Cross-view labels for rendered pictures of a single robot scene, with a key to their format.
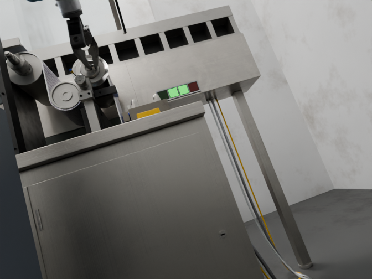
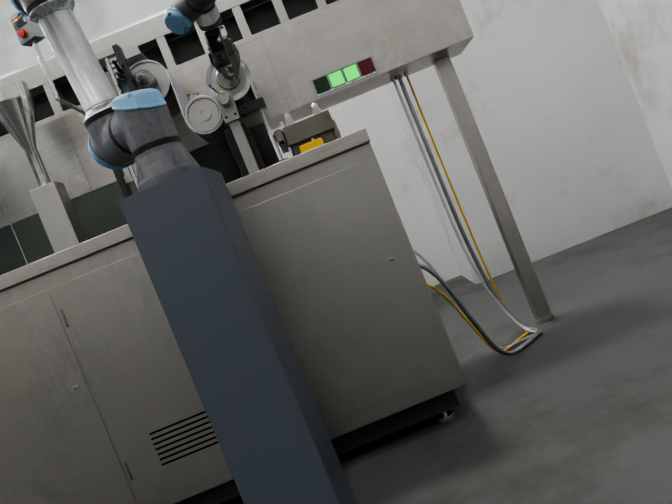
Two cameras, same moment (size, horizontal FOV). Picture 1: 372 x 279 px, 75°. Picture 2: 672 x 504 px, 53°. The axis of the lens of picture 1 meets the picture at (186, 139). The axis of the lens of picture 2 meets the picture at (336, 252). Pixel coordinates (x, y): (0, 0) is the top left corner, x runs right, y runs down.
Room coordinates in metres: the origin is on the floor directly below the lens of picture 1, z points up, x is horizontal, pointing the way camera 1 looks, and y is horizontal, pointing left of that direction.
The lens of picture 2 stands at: (-1.24, -0.18, 0.66)
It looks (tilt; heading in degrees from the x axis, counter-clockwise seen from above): 2 degrees down; 9
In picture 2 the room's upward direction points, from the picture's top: 22 degrees counter-clockwise
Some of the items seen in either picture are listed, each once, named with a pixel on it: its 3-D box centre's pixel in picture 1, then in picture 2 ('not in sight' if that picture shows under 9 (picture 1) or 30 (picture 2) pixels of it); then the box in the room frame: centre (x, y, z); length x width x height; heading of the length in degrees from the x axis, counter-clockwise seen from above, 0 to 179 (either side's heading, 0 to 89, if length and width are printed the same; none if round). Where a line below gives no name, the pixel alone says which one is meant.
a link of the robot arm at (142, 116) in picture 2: not in sight; (143, 119); (0.28, 0.37, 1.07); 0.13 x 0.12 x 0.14; 53
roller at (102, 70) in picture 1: (97, 83); (233, 86); (1.05, 0.30, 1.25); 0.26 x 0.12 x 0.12; 9
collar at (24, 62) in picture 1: (20, 65); (145, 81); (0.87, 0.52, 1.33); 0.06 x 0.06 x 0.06; 9
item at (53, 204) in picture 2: not in sight; (44, 182); (0.92, 1.01, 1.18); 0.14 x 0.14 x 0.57
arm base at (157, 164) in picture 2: not in sight; (164, 165); (0.27, 0.36, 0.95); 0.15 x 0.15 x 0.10
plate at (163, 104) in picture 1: (151, 124); (309, 136); (1.12, 0.13, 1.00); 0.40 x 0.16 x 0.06; 9
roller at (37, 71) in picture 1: (39, 82); (157, 91); (1.02, 0.55, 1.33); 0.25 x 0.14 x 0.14; 9
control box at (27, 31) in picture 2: not in sight; (25, 27); (0.87, 0.83, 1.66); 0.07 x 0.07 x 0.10; 74
